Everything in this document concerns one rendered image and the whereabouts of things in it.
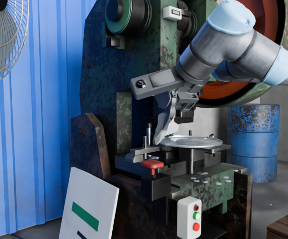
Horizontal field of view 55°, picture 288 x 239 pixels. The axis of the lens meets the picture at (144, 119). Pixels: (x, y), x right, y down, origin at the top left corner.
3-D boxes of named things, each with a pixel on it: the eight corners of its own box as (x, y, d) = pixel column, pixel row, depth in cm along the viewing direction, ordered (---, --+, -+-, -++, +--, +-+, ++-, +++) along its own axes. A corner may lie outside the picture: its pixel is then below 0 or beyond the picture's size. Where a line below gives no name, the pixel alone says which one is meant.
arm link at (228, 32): (263, 32, 48) (223, 6, 46) (222, 75, 55) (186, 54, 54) (258, 12, 53) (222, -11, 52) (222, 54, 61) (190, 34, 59)
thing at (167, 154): (194, 153, 137) (194, 147, 137) (166, 159, 124) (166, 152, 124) (170, 148, 149) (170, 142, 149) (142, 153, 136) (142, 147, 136)
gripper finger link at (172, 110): (171, 132, 65) (178, 96, 63) (166, 133, 64) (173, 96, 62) (159, 125, 69) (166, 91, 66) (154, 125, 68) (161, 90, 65)
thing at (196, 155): (231, 175, 119) (231, 143, 118) (211, 181, 110) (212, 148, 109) (186, 164, 138) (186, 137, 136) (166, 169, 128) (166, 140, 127)
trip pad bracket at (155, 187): (171, 225, 101) (171, 172, 99) (151, 233, 95) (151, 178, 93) (159, 219, 106) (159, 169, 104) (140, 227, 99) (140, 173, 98)
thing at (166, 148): (187, 147, 137) (187, 138, 137) (166, 151, 127) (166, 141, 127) (173, 144, 144) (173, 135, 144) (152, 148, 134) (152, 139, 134)
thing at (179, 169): (221, 163, 140) (221, 151, 140) (157, 182, 111) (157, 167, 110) (176, 154, 163) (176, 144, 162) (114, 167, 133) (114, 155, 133)
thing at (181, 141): (185, 135, 146) (185, 133, 146) (235, 142, 125) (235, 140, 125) (145, 141, 127) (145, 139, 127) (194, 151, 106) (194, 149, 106)
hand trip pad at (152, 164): (165, 183, 97) (165, 161, 96) (152, 187, 93) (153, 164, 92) (151, 179, 102) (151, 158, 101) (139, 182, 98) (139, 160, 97)
